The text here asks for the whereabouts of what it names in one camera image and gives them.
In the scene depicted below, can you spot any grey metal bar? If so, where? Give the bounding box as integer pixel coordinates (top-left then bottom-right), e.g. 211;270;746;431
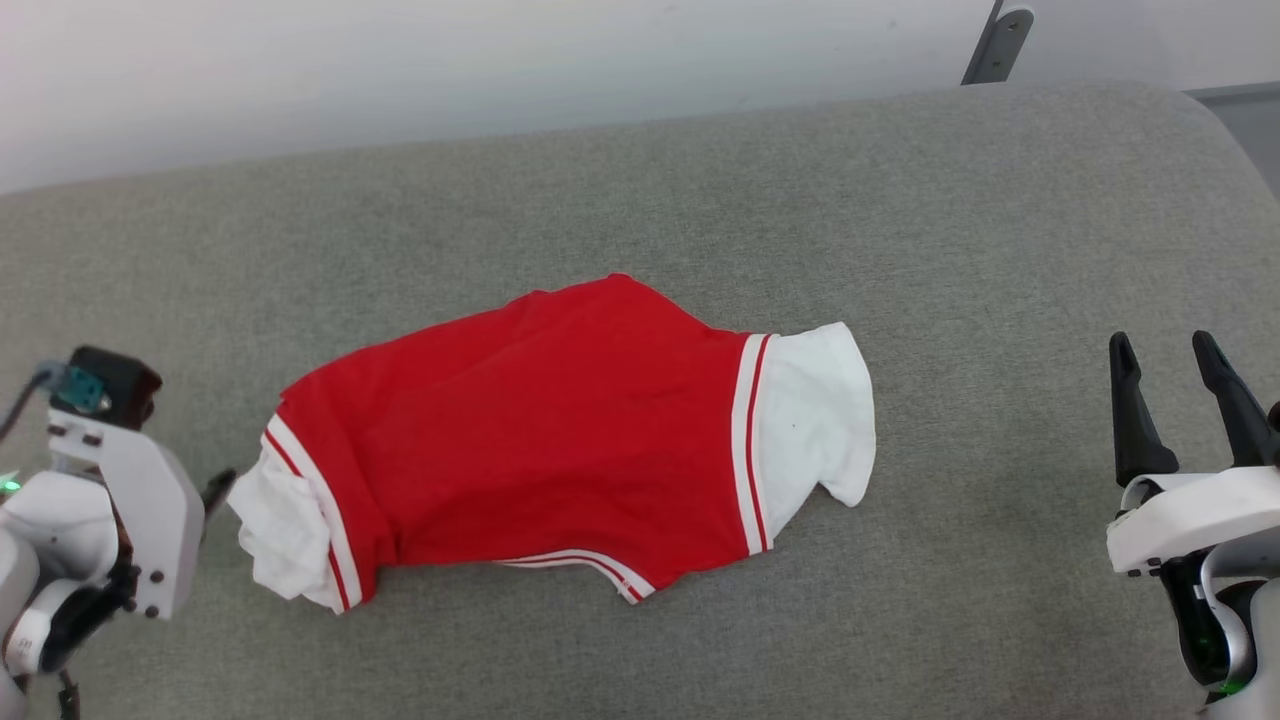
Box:
960;0;1036;86

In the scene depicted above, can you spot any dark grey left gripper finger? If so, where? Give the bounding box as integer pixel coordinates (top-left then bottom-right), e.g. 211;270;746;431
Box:
204;467;239;522

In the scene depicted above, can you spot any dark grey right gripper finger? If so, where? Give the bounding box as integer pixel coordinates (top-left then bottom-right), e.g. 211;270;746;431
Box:
1109;331;1182;489
1191;329;1280;469

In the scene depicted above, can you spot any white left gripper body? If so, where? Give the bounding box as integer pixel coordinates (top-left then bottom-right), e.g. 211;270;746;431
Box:
0;410;206;621

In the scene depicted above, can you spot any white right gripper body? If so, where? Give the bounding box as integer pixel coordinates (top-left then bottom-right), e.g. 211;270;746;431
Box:
1105;465;1280;701

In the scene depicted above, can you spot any red white basketball jersey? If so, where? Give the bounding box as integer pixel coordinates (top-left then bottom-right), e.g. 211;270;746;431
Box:
228;272;878;614

